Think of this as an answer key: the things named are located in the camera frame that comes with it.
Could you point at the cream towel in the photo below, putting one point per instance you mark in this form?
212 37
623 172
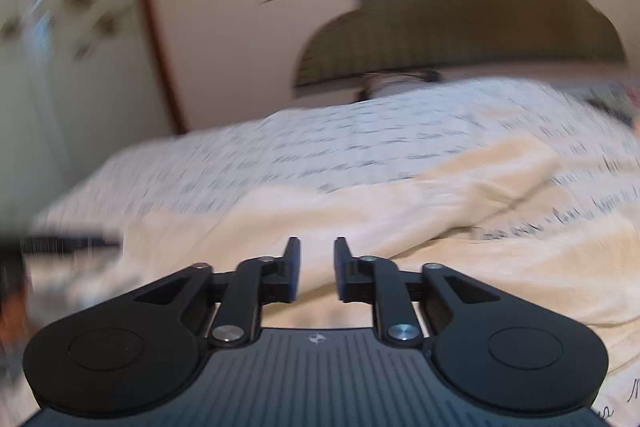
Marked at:
450 227

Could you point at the frosted glass wardrobe door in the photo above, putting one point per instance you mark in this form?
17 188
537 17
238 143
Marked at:
65 32

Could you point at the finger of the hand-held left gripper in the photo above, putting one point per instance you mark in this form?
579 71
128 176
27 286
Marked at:
75 242

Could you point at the striped pillow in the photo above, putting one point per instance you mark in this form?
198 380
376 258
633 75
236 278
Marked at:
395 79

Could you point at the floral pillow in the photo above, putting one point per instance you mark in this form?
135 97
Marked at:
617 99

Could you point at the green striped padded headboard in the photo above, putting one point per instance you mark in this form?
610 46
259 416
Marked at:
460 17

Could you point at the white script-printed bed cover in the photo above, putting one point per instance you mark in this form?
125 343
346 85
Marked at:
310 147

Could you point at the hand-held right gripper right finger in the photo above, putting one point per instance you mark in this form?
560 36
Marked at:
341 274

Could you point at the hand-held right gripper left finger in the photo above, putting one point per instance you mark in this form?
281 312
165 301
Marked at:
293 274

